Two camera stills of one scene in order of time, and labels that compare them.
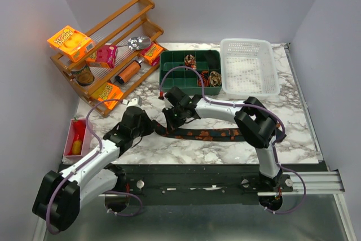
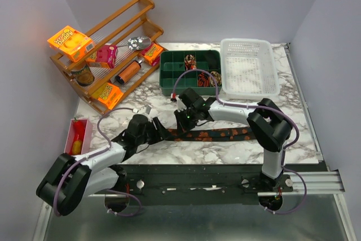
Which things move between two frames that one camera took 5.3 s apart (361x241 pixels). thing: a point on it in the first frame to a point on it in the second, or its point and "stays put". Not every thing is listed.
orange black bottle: x=131 y=69 stays put
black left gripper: x=149 y=123 to x=158 y=135
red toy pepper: x=79 y=129 stays put
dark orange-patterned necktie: x=205 y=134 stays put
